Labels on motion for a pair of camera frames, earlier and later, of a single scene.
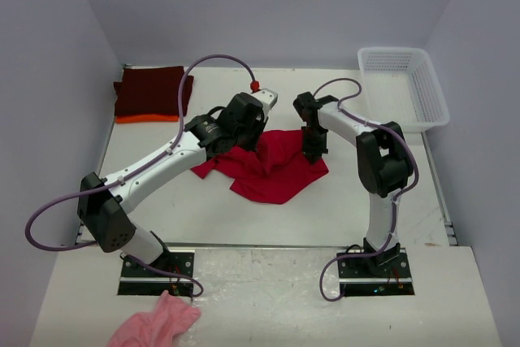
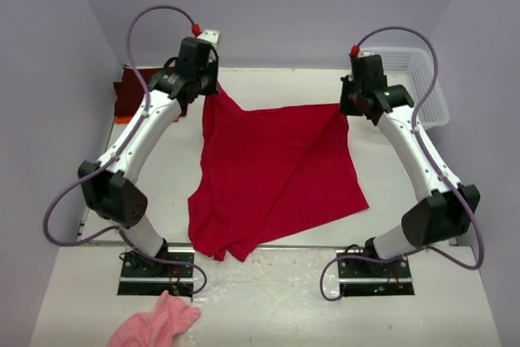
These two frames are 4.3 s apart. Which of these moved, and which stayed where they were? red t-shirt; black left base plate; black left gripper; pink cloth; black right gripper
Moved: black right gripper; red t-shirt; black left gripper
Stayed: black left base plate; pink cloth
